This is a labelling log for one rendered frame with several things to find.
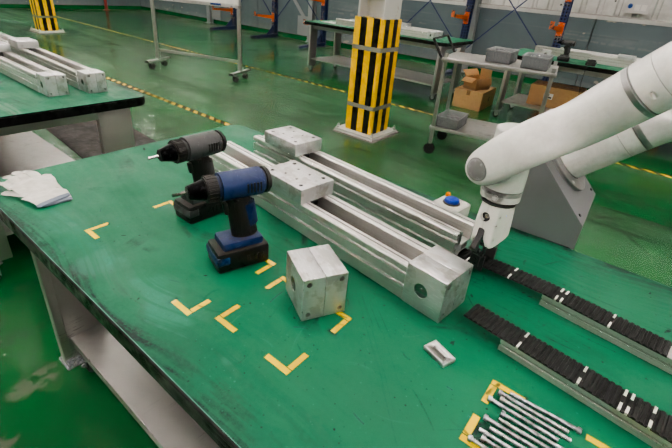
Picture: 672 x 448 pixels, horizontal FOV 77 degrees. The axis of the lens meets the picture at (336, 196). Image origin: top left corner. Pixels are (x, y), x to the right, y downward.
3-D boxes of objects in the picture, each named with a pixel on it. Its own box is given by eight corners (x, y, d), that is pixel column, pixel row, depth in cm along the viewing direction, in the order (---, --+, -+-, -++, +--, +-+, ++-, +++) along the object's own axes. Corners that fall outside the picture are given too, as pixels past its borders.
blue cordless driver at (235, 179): (274, 259, 97) (275, 172, 87) (186, 285, 86) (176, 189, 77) (260, 243, 102) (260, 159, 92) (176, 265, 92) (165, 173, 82)
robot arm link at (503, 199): (511, 199, 85) (507, 212, 86) (529, 188, 91) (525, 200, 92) (474, 184, 90) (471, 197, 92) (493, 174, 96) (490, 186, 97)
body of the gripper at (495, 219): (506, 208, 86) (492, 253, 91) (526, 194, 93) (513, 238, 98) (472, 194, 91) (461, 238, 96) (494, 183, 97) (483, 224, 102)
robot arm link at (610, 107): (628, 122, 59) (471, 197, 84) (670, 111, 68) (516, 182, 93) (597, 67, 61) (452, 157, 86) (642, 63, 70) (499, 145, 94)
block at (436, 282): (469, 296, 90) (480, 260, 86) (437, 323, 82) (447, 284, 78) (434, 276, 96) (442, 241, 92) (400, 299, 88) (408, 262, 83)
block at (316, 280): (355, 308, 84) (360, 269, 80) (301, 321, 80) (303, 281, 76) (335, 278, 92) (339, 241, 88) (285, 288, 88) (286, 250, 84)
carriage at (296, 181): (332, 202, 112) (334, 179, 109) (300, 215, 104) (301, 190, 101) (293, 181, 121) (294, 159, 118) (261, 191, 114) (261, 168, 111)
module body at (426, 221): (471, 250, 107) (478, 221, 103) (449, 265, 100) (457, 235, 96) (276, 153, 156) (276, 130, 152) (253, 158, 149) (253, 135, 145)
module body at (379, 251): (428, 280, 94) (435, 248, 90) (400, 299, 88) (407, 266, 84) (231, 164, 143) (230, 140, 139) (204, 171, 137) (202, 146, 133)
